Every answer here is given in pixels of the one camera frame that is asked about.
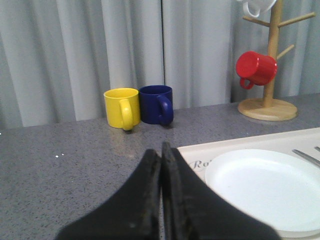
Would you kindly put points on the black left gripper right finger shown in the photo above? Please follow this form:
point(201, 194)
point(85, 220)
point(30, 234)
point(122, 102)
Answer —
point(192, 211)

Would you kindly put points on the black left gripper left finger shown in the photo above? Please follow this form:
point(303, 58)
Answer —
point(132, 213)

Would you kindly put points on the white round plate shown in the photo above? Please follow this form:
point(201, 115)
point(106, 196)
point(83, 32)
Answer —
point(280, 190)

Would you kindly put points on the silver metal spoon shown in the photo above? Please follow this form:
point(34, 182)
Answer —
point(307, 157)

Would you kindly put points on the yellow mug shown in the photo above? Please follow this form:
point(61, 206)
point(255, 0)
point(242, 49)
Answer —
point(122, 108)

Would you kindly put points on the dark blue mug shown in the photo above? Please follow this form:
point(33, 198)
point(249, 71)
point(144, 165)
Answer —
point(156, 104)

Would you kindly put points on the wooden mug tree stand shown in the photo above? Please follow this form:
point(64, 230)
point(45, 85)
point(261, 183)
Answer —
point(267, 108)

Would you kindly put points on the red mug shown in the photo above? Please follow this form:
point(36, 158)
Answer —
point(255, 69)

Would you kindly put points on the white mug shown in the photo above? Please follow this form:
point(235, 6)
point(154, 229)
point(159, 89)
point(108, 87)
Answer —
point(254, 8)

